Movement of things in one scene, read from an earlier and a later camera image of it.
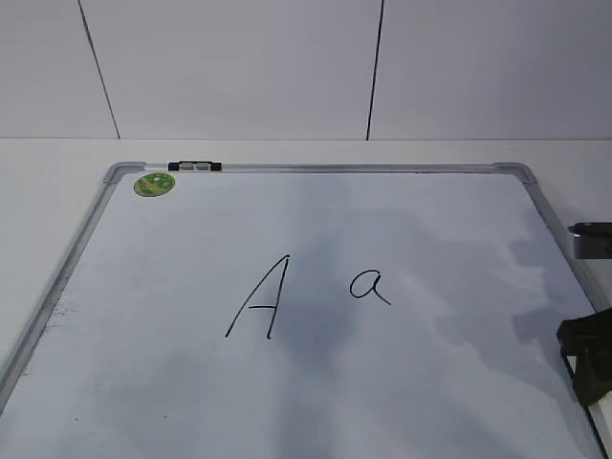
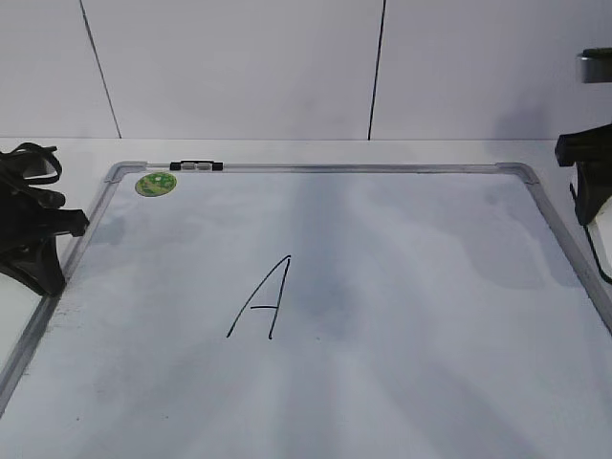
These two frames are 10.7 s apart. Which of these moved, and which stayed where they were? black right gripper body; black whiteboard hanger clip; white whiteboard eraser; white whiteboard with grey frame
Moved: black right gripper body; white whiteboard eraser
Stayed: black whiteboard hanger clip; white whiteboard with grey frame
